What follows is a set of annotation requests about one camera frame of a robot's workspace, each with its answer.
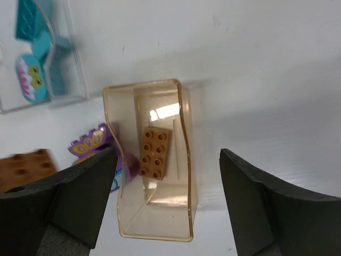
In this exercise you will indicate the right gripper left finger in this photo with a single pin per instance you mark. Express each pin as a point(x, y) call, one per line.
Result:
point(60, 214)

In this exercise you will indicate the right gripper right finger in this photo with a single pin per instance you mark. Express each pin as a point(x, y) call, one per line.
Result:
point(270, 216)

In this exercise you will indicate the brown lego brick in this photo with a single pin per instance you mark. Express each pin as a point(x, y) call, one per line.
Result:
point(20, 169)
point(154, 152)

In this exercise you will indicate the teal round printed lego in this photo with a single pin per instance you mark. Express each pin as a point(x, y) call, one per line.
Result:
point(31, 78)

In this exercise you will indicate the small teal lego brick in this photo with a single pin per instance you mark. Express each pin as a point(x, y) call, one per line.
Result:
point(62, 48)

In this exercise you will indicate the teal rectangular lego brick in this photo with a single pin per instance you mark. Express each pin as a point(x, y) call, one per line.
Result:
point(30, 21)

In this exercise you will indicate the purple flower lego piece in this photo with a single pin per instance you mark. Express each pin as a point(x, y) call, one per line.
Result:
point(127, 169)

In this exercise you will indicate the purple butterfly lego piece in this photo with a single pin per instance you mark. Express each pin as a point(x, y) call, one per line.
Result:
point(91, 144)

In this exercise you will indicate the amber plastic container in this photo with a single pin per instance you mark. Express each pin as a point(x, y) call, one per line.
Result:
point(151, 124)

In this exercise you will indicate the clear plastic container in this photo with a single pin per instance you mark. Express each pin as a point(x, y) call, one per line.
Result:
point(58, 20)

